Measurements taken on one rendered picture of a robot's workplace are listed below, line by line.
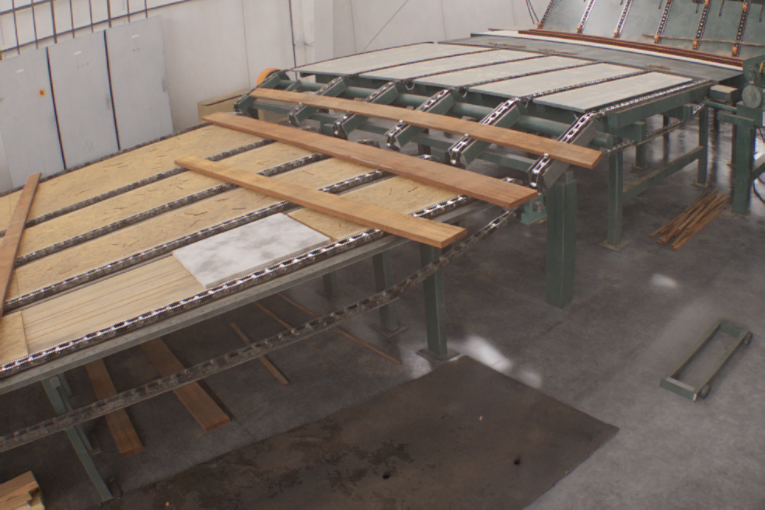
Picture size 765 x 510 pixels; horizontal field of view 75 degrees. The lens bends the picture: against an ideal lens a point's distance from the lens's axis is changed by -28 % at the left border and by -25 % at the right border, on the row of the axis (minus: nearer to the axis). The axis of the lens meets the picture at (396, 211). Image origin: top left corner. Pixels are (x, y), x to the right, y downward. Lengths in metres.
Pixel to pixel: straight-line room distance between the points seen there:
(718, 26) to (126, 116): 7.41
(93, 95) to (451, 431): 6.04
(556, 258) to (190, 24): 6.30
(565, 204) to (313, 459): 1.88
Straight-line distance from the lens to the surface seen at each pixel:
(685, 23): 7.94
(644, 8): 8.38
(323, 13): 8.65
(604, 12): 8.63
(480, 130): 3.82
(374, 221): 2.76
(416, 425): 2.90
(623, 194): 4.45
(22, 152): 7.64
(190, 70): 8.63
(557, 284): 3.69
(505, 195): 2.93
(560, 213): 3.50
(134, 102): 7.80
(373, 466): 2.71
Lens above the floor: 1.89
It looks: 21 degrees down
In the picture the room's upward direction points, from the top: 6 degrees counter-clockwise
